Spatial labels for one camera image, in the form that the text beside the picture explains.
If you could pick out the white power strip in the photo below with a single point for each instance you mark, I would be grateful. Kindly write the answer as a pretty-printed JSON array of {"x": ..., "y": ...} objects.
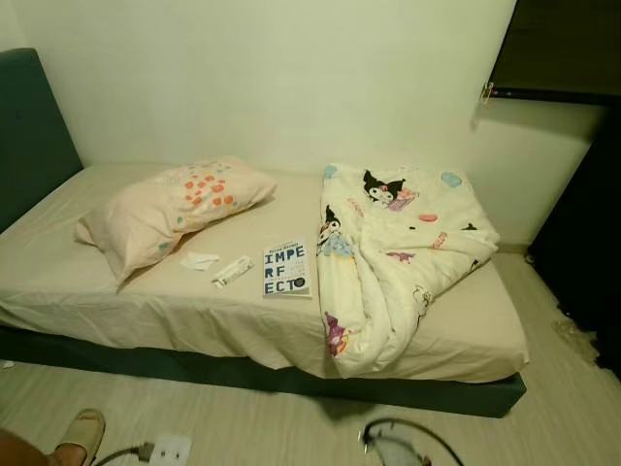
[{"x": 173, "y": 451}]

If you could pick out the teal padded headboard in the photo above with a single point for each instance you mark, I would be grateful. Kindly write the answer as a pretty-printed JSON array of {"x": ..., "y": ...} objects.
[{"x": 34, "y": 136}]

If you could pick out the beige sheeted mattress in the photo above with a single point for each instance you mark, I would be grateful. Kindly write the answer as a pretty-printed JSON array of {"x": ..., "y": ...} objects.
[{"x": 146, "y": 291}]

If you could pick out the clear plastic wrapper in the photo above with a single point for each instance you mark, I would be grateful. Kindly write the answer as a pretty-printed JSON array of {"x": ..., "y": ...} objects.
[{"x": 572, "y": 335}]

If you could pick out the white book blue letters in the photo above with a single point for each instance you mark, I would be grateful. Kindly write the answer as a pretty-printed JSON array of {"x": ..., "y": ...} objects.
[{"x": 286, "y": 272}]

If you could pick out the beige slipper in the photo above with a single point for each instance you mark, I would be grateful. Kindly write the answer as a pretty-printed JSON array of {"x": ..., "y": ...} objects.
[{"x": 85, "y": 427}]

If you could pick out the pink patterned pillow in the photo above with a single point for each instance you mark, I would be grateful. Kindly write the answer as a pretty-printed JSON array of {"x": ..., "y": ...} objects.
[{"x": 165, "y": 209}]

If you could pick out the white green paper packet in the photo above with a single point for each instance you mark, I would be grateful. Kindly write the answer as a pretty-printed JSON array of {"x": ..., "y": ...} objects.
[{"x": 233, "y": 271}]

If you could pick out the dark wall shelf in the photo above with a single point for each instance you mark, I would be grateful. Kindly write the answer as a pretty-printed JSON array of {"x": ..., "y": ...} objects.
[{"x": 563, "y": 49}]

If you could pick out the bare person leg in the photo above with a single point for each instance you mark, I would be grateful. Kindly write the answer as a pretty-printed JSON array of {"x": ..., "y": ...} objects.
[{"x": 19, "y": 451}]

